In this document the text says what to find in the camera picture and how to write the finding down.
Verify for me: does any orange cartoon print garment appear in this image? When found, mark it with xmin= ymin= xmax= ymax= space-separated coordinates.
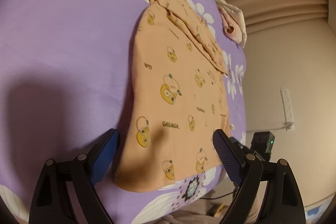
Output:
xmin=114 ymin=0 xmax=230 ymax=192

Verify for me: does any pink rolled small garment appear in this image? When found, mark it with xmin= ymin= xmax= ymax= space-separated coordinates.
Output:
xmin=216 ymin=0 xmax=247 ymax=48

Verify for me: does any purple floral bed sheet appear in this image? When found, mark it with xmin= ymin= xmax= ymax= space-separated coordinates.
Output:
xmin=1 ymin=0 xmax=245 ymax=223

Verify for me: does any black camera with green light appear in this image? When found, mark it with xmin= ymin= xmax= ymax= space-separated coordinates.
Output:
xmin=250 ymin=131 xmax=275 ymax=161

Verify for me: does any black cable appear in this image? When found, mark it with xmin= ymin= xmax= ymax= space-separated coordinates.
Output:
xmin=201 ymin=187 xmax=238 ymax=201

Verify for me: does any white wall power strip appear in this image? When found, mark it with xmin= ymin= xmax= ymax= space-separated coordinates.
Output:
xmin=280 ymin=89 xmax=294 ymax=131

